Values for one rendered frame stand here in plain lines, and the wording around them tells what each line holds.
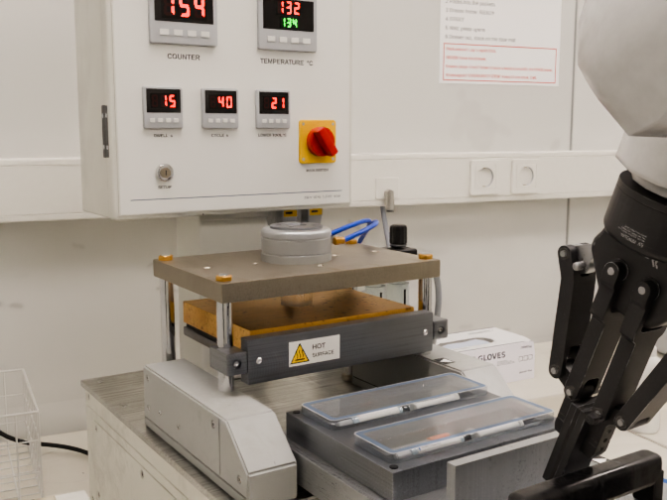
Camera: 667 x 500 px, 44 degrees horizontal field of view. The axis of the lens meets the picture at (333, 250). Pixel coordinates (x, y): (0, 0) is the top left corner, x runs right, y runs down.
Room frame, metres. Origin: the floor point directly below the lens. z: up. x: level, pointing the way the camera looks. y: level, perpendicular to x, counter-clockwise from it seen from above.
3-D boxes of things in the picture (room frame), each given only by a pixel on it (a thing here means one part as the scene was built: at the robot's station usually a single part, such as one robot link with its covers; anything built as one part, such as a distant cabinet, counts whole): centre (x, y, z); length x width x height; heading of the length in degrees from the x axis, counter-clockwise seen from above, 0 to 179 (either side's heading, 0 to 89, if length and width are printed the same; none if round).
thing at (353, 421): (0.76, -0.06, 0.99); 0.18 x 0.06 x 0.02; 123
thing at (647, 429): (1.34, -0.53, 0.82); 0.05 x 0.05 x 0.14
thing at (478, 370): (0.93, -0.12, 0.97); 0.26 x 0.05 x 0.07; 33
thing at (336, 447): (0.72, -0.08, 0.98); 0.20 x 0.17 x 0.03; 123
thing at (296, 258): (0.95, 0.04, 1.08); 0.31 x 0.24 x 0.13; 123
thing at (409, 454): (0.69, -0.11, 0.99); 0.18 x 0.06 x 0.02; 123
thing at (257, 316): (0.92, 0.03, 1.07); 0.22 x 0.17 x 0.10; 123
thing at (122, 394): (0.95, 0.06, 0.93); 0.46 x 0.35 x 0.01; 33
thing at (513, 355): (1.49, -0.25, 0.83); 0.23 x 0.12 x 0.07; 119
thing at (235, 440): (0.78, 0.12, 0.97); 0.25 x 0.05 x 0.07; 33
